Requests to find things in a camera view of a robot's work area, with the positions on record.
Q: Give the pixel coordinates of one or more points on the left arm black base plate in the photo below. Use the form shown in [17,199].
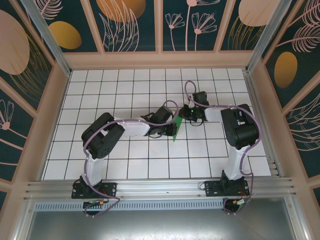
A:
[110,190]

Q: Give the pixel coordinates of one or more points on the white gridded table mat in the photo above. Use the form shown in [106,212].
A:
[150,160]

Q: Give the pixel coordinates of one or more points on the aluminium mounting rail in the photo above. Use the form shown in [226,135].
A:
[160,186]

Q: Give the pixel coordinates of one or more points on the green paper sheet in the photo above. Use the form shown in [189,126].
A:
[179,121]

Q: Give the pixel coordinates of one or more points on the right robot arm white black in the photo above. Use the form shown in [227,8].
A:
[240,125]

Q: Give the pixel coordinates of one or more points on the grey metal sheet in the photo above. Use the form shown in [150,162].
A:
[160,225]

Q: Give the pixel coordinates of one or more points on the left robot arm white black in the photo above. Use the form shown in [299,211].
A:
[102,137]

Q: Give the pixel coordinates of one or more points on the aluminium side rail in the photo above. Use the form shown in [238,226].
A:
[262,125]

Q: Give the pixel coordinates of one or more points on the small circuit board with connector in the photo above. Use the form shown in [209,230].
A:
[241,202]
[95,203]

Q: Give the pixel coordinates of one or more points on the aluminium frame post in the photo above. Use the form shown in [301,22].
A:
[266,37]
[50,42]

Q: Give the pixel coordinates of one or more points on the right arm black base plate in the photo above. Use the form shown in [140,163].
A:
[212,188]

